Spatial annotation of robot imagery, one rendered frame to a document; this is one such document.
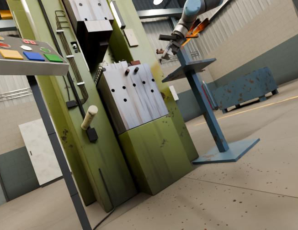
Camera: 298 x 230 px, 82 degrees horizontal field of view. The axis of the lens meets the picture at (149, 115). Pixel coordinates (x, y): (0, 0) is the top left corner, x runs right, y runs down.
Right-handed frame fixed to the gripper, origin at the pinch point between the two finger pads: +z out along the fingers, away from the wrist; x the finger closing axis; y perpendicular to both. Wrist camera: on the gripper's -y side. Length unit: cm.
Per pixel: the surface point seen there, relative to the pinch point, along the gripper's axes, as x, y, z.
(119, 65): 19.8, -24.8, 15.5
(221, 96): 340, 194, -97
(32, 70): -23, -53, 47
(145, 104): 9.9, 7.5, 31.2
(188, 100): 766, 231, -107
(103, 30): 25, -49, -1
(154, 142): 3, 27, 51
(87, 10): 25, -68, -8
